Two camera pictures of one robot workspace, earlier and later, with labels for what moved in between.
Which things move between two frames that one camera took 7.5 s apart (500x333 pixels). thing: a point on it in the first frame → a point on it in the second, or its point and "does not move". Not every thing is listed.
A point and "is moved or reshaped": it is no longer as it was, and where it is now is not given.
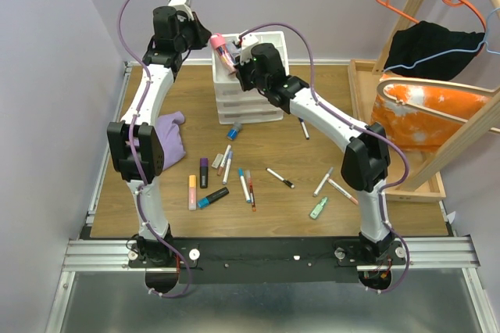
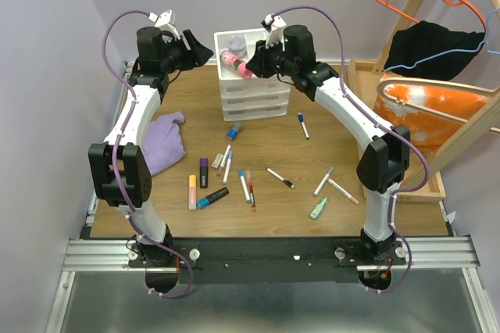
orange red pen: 251,188 does not move
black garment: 424,39 does not move
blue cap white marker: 305,128 does not move
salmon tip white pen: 224,159 does not move
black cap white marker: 289,183 does not move
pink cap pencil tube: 218,42 is moved or reshaped
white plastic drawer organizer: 278,39 is moved or reshaped
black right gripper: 240,74 → 258,63
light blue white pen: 226,171 does not move
